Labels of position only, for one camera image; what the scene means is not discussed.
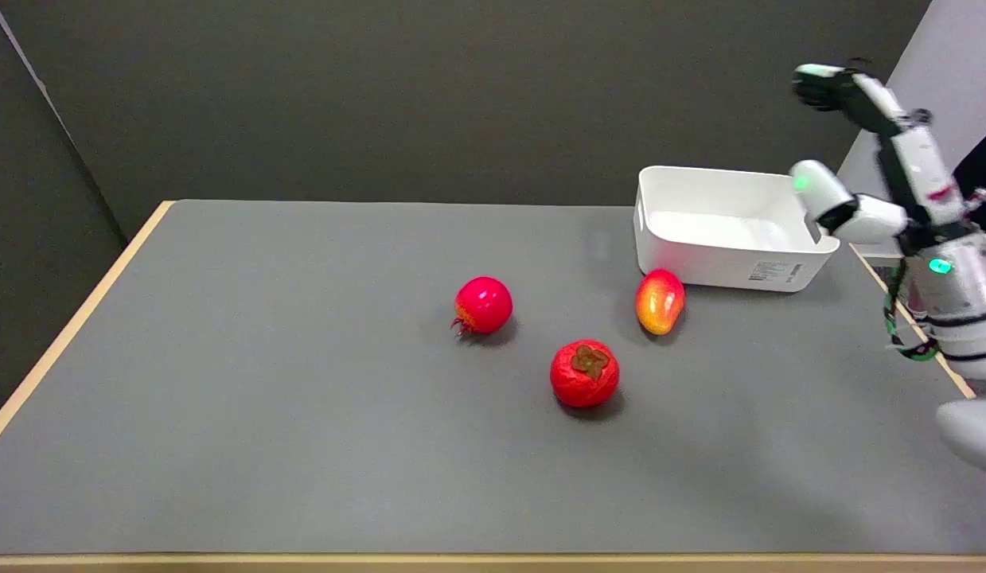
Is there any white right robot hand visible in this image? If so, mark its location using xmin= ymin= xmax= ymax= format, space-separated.
xmin=790 ymin=62 xmax=986 ymax=249

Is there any red pomegranate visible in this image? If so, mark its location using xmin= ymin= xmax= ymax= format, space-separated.
xmin=450 ymin=275 xmax=514 ymax=336

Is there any white plastic bin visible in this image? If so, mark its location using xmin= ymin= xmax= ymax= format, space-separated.
xmin=633 ymin=165 xmax=841 ymax=294

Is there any red yellow mango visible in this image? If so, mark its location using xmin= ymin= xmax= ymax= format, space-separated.
xmin=634 ymin=268 xmax=687 ymax=337

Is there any red persimmon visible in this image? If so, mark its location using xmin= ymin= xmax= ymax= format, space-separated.
xmin=549 ymin=339 xmax=621 ymax=410

